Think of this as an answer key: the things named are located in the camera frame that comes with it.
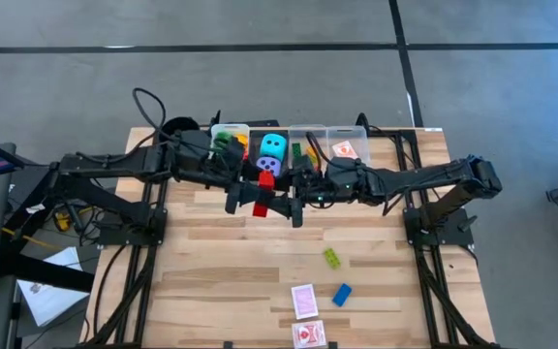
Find flat blue toy brick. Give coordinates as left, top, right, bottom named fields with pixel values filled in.
left=331, top=282, right=354, bottom=308

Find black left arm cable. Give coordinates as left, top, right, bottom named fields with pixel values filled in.
left=132, top=87, right=198, bottom=146

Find white plastic bin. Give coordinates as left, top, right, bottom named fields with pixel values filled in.
left=209, top=122, right=251, bottom=164

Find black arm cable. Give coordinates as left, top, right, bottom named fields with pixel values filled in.
left=132, top=87, right=198, bottom=146
left=305, top=131, right=353, bottom=172

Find smoky grey plastic bin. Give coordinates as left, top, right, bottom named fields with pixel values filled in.
left=248, top=124, right=291, bottom=181

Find pink-backed playing card deck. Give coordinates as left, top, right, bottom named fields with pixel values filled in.
left=290, top=283, right=320, bottom=321

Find large red toy block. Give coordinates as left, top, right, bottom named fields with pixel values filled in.
left=252, top=170, right=277, bottom=218

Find lime green studded plate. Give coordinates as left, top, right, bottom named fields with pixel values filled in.
left=323, top=247, right=343, bottom=270

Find black aluminium table frame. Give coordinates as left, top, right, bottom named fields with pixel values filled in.
left=77, top=110, right=501, bottom=349

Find purple plush dice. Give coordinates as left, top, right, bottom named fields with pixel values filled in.
left=255, top=155, right=283, bottom=178

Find yellow cable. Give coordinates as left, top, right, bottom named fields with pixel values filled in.
left=1, top=226, right=65, bottom=252

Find red-backed playing card deck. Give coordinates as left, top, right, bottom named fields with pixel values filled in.
left=291, top=319, right=328, bottom=349

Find clear plastic bin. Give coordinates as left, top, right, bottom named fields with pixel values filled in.
left=325, top=125, right=373, bottom=169
left=287, top=124, right=329, bottom=171

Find teal plush dice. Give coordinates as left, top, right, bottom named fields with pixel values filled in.
left=259, top=133, right=289, bottom=162

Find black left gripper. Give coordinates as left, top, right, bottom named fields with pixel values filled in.
left=189, top=138, right=284, bottom=214

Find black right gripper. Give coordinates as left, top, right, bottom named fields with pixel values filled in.
left=271, top=155, right=373, bottom=228

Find black bucket with face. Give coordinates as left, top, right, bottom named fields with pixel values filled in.
left=160, top=115, right=202, bottom=144

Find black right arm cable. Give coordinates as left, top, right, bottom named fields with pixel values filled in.
left=305, top=131, right=353, bottom=172

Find white paper sheets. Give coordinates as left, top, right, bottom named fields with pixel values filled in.
left=16, top=245, right=91, bottom=328

